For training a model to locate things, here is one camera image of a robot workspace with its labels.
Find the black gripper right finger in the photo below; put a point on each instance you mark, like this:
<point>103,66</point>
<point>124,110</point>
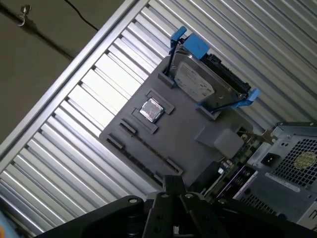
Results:
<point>195,218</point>

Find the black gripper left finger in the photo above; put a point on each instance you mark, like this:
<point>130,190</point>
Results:
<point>158,218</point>

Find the green graphics card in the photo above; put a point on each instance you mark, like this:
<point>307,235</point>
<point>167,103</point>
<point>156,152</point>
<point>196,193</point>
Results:
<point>240,153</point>

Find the grey parts rack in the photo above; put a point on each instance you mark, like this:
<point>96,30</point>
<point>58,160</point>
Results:
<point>178,138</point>

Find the black open PC case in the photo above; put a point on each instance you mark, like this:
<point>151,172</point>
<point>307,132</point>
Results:
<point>292,205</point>

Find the silver CPU chip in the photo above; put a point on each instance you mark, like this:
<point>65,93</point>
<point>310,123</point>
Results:
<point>151,109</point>

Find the grey power supply unit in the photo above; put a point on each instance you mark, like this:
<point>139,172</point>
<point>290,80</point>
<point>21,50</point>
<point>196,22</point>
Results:
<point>289,158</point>

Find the hard disk in blue carrier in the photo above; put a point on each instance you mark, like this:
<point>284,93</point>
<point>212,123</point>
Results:
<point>195,79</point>

